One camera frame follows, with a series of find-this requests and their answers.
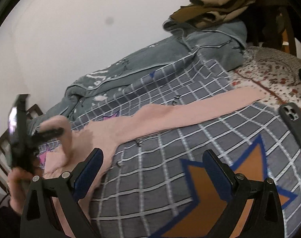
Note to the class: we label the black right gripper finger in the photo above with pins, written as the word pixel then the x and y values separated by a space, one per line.
pixel 40 218
pixel 44 136
pixel 252 207

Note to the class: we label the pink knit sweater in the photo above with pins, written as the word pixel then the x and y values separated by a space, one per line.
pixel 108 135

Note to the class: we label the brown folded clothes pile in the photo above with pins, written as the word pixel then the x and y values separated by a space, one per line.
pixel 206 13

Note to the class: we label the person's left hand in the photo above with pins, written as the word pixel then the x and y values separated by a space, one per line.
pixel 19 183

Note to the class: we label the grey grid-pattern duvet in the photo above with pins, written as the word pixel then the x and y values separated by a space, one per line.
pixel 148 192

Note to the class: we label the black cased smartphone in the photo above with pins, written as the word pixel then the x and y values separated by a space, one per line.
pixel 291 115

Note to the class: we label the floral bed sheet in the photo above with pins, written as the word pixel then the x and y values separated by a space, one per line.
pixel 274 72

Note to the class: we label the wooden chair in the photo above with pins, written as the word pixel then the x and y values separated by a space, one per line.
pixel 285 31

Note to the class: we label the grey-green fleece blanket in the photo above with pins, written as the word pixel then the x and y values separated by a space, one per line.
pixel 224 43

